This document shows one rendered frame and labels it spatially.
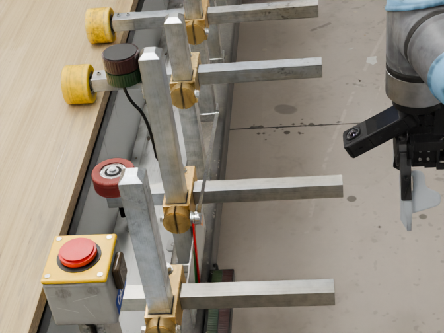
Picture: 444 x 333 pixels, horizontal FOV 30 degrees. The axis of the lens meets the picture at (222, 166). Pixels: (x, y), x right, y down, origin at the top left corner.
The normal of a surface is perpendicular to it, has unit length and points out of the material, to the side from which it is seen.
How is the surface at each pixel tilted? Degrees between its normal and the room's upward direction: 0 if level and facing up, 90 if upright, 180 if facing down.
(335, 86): 0
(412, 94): 89
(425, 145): 90
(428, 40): 45
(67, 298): 90
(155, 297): 90
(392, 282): 0
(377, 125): 30
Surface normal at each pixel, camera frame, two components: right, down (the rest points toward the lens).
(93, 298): -0.06, 0.62
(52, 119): -0.11, -0.79
